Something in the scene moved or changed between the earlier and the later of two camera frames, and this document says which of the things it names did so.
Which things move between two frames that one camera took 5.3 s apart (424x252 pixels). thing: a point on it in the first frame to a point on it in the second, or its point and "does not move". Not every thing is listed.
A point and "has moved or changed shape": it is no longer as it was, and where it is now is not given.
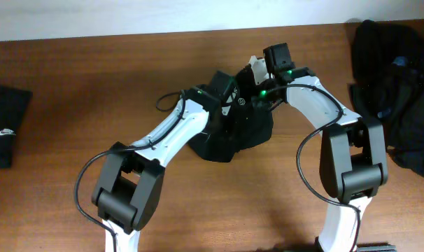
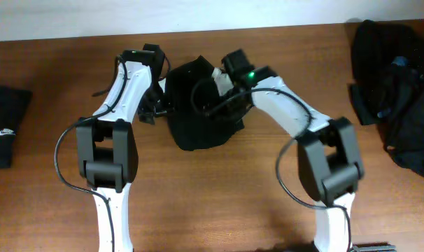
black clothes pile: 394,78 does not move
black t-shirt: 246,124 has moved or changed shape
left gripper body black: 231,114 to 149,110
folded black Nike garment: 6,107 does not move
